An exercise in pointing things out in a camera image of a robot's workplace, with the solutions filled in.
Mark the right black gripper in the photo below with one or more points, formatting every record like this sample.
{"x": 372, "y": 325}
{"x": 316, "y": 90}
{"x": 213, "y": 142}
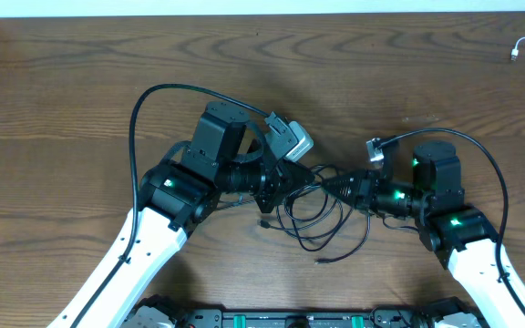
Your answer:
{"x": 364, "y": 191}

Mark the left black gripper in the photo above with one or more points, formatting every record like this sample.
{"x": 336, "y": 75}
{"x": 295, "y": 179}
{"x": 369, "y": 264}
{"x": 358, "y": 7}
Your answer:
{"x": 272, "y": 183}

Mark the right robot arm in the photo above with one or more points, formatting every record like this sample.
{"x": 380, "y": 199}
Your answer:
{"x": 460, "y": 235}

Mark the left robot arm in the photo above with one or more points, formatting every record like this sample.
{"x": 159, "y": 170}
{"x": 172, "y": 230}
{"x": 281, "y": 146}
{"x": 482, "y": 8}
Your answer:
{"x": 227, "y": 154}

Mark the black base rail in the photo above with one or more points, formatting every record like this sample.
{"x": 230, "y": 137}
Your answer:
{"x": 158, "y": 311}

